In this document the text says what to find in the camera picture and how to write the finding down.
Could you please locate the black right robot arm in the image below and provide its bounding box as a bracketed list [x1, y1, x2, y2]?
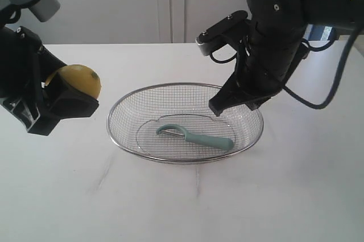
[209, 0, 363, 116]

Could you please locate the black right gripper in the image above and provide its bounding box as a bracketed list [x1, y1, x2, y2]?
[209, 17, 308, 116]

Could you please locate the black right camera cable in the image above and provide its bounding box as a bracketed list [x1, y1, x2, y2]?
[209, 34, 251, 64]

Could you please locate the teal handled peeler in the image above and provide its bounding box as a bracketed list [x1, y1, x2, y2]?
[156, 124, 234, 151]

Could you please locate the black left camera cable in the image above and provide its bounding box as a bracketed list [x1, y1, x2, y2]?
[0, 8, 23, 25]

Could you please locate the teal cable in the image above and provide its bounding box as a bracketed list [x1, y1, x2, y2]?
[283, 24, 364, 110]

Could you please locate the yellow lemon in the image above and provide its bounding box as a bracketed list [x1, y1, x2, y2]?
[44, 64, 101, 99]

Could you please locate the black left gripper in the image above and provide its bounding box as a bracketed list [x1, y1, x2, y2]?
[1, 27, 99, 136]

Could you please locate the oval wire mesh basket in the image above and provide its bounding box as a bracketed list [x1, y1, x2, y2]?
[107, 83, 264, 164]

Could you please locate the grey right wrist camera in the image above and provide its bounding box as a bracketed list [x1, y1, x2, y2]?
[196, 10, 249, 56]

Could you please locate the black camera cable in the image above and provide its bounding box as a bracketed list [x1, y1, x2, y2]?
[209, 34, 251, 64]
[0, 8, 23, 25]

